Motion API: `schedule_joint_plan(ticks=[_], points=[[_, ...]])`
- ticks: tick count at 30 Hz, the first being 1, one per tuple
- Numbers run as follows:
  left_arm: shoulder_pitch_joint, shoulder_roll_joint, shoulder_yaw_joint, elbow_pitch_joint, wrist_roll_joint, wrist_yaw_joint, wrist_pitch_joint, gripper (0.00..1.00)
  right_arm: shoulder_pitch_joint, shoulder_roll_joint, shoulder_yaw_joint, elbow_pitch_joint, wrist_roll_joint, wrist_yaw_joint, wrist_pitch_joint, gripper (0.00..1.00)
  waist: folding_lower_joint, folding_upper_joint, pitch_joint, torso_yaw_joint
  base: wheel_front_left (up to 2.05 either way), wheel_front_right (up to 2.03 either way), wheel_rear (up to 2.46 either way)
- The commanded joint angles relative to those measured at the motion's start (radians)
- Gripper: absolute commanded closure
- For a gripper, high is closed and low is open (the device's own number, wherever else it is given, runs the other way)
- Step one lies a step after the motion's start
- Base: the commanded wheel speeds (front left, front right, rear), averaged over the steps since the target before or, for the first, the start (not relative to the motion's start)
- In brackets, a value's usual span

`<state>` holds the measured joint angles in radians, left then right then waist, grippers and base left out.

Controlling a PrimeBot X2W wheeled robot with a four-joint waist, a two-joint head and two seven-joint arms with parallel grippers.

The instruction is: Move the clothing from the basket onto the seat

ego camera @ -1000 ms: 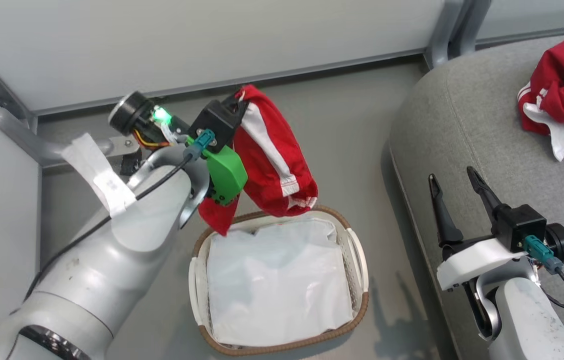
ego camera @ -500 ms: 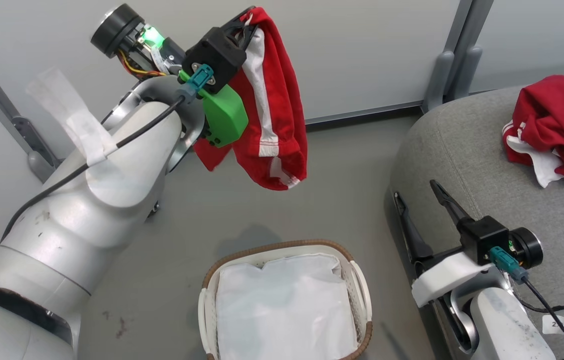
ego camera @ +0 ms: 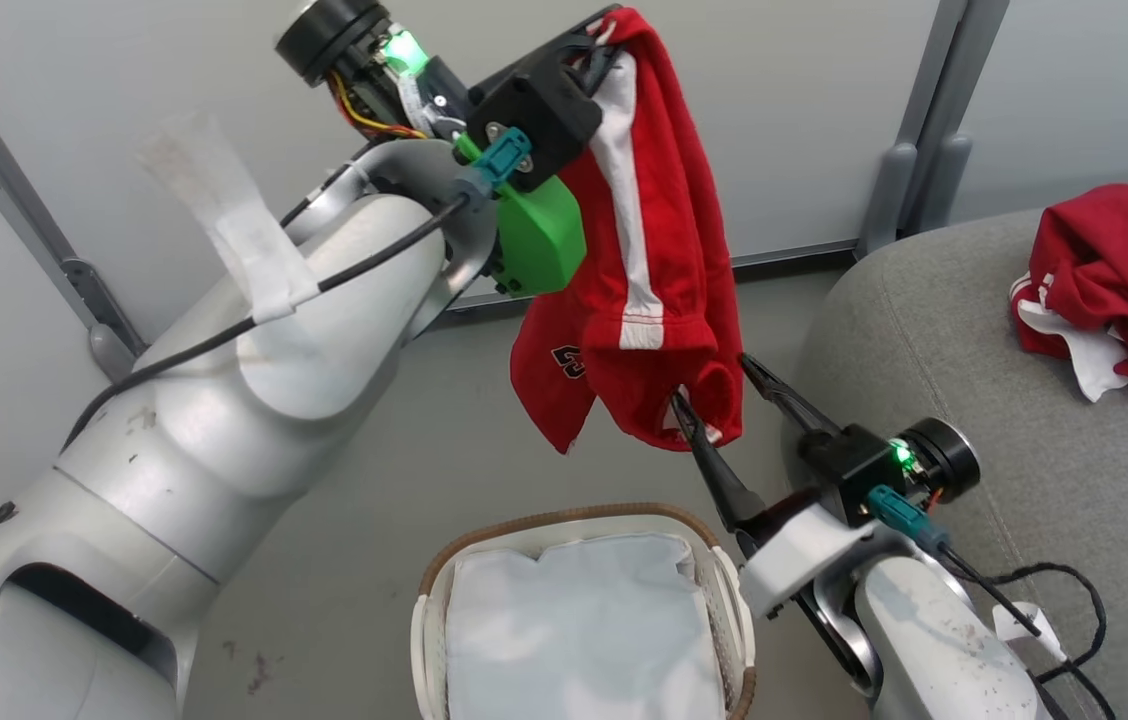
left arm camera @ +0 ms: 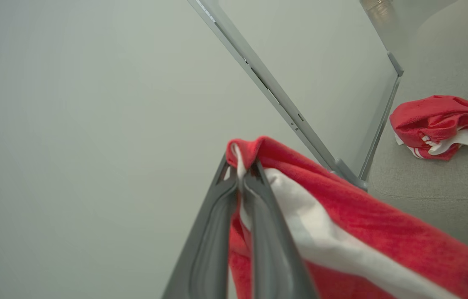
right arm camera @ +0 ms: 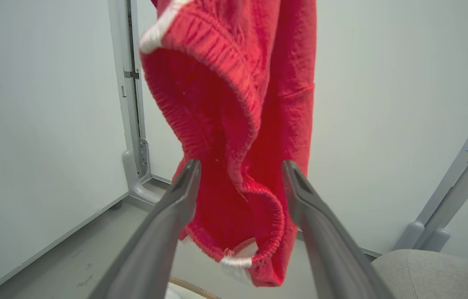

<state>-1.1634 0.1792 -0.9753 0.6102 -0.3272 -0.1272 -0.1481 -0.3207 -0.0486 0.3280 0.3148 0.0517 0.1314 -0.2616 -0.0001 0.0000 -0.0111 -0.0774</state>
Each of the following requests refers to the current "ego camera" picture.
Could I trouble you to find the grey fabric sofa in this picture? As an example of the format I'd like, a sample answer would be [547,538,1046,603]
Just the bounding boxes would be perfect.
[784,190,1128,720]

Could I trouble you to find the black cylinder left gripper motor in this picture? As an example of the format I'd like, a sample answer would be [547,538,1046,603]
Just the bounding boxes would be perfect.
[274,0,393,87]

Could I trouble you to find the red jersey with white trim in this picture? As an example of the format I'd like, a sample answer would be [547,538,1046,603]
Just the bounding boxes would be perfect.
[1009,183,1128,403]

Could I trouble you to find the black cylinder right gripper motor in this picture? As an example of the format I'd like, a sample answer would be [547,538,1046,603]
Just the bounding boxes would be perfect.
[899,416,982,504]

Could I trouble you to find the red yellow wire bundle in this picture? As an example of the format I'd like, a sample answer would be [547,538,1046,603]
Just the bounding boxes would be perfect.
[327,70,431,141]

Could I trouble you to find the teal cable connector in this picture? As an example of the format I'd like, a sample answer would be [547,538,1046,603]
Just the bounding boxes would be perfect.
[866,484,949,554]
[457,126,534,203]

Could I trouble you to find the white tape strip large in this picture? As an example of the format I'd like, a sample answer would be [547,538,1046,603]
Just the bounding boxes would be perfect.
[137,110,322,324]

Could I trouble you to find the black cylinder gripper motor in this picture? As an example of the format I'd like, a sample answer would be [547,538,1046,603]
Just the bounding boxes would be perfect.
[899,416,982,504]
[274,0,393,87]

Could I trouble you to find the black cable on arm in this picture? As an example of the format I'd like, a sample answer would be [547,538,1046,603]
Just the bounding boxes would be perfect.
[59,150,473,451]
[939,545,1117,720]

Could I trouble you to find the white cloth basket liner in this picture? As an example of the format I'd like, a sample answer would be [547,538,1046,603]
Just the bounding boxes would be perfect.
[444,533,727,720]

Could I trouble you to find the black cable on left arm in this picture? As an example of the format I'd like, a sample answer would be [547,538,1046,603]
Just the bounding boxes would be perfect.
[59,150,473,451]

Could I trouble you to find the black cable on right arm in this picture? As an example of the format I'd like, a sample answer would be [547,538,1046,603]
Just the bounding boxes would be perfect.
[939,545,1117,720]

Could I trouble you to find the red shorts with white stripe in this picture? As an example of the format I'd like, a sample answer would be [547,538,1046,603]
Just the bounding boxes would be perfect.
[509,8,745,456]

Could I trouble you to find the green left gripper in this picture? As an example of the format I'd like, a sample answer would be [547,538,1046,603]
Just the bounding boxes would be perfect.
[484,5,622,297]

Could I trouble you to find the white tape strip small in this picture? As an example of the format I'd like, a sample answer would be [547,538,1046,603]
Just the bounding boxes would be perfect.
[992,600,1067,663]

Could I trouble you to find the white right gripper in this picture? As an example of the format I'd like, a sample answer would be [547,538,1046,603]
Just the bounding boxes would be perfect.
[670,352,882,621]

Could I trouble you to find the white laundry basket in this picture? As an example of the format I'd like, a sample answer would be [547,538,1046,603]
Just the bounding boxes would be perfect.
[411,502,757,720]

